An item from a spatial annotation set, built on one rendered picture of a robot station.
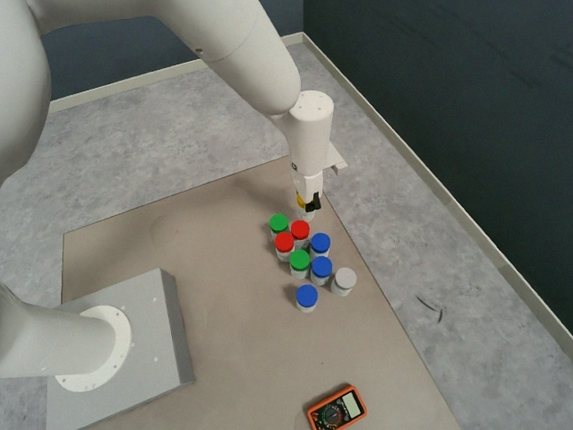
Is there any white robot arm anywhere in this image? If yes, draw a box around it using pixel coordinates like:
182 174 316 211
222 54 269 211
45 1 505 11
0 0 347 391

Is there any red-capped bottle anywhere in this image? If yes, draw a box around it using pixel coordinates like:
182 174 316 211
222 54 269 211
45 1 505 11
275 232 295 262
291 220 310 250

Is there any green-capped bottle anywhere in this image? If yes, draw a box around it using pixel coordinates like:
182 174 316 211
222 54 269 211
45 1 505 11
269 214 289 242
290 250 310 280

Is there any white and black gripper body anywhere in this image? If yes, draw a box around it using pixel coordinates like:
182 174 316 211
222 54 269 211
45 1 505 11
291 167 323 203

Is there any glass bottle with grey cap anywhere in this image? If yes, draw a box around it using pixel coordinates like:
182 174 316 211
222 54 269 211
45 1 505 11
331 268 356 297

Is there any glass bottle with blue cap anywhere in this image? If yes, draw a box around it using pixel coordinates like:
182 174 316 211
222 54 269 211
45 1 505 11
296 284 318 313
311 256 332 286
310 233 330 260

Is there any clear glass bottle with yellow cap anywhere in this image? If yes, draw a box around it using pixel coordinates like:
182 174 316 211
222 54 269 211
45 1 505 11
297 193 315 221

